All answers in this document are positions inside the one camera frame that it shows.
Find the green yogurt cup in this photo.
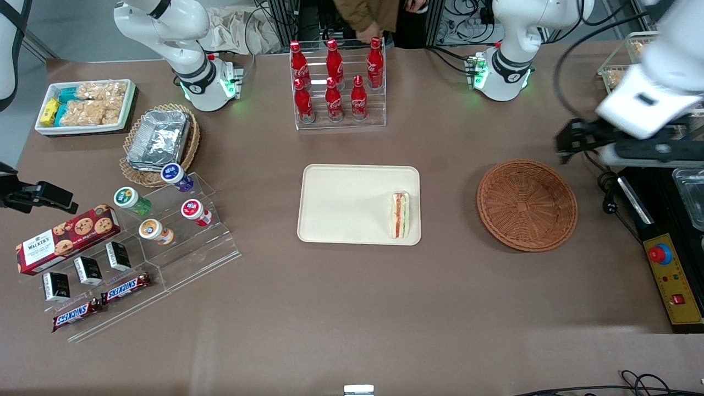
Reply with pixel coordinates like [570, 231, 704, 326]
[113, 186, 152, 217]

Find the yellow snack packet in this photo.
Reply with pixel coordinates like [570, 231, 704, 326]
[40, 98, 61, 127]

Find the small black box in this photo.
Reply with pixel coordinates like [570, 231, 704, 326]
[42, 272, 72, 303]
[105, 241, 133, 273]
[73, 256, 104, 287]

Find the brown round wicker basket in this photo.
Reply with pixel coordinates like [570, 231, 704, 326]
[476, 159, 579, 253]

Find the red Walkers cookie box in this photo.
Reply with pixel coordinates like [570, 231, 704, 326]
[15, 204, 122, 276]

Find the black looped cable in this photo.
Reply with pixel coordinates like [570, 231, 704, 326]
[511, 370, 704, 396]

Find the orange yogurt cup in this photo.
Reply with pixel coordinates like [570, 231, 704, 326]
[138, 218, 175, 246]

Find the white rectangular snack bin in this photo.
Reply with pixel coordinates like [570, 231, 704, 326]
[34, 79, 138, 137]

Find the clear acrylic bottle rack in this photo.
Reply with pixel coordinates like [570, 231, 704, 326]
[289, 37, 387, 131]

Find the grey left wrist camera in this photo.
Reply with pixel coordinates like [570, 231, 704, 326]
[599, 140, 704, 168]

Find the clear acrylic stepped display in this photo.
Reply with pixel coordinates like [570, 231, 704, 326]
[32, 172, 242, 343]

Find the clear rectangular container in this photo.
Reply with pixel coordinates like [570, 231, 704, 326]
[672, 168, 704, 232]

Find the black machine housing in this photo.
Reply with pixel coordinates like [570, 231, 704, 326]
[616, 165, 704, 334]

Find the black cable with plug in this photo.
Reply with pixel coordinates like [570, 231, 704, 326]
[583, 151, 644, 244]

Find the Snickers chocolate bar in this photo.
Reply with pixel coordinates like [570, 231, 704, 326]
[101, 273, 152, 305]
[52, 299, 105, 333]

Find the triangular sandwich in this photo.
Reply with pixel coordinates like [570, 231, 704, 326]
[390, 190, 411, 240]

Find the beige crumpled cloth bag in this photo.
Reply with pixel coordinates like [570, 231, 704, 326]
[200, 7, 282, 55]

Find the clear rice cracker bag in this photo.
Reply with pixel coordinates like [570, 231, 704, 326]
[59, 100, 109, 127]
[76, 81, 129, 102]

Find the light woven wicker basket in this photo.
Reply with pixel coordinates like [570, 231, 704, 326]
[119, 103, 201, 189]

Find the yellow control panel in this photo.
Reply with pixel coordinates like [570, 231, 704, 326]
[642, 234, 704, 327]

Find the person right forearm brown sleeve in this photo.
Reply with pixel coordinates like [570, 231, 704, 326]
[333, 0, 400, 33]

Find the red emergency stop button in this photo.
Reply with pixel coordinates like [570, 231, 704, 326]
[648, 242, 673, 266]

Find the red yogurt cup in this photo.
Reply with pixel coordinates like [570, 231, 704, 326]
[181, 199, 213, 228]

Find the person right hand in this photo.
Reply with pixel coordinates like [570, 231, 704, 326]
[356, 22, 387, 45]

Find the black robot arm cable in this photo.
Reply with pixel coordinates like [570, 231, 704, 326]
[552, 11, 651, 128]

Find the red cola bottle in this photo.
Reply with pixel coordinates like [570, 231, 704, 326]
[324, 77, 344, 123]
[367, 36, 384, 89]
[350, 75, 369, 122]
[293, 78, 315, 124]
[290, 40, 310, 84]
[326, 38, 345, 83]

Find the purple yogurt cup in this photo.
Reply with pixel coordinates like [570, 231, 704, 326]
[160, 163, 195, 194]

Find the cream plastic serving tray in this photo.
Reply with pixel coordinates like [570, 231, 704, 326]
[297, 164, 422, 246]

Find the stack of foil trays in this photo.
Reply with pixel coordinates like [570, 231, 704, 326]
[126, 109, 192, 173]

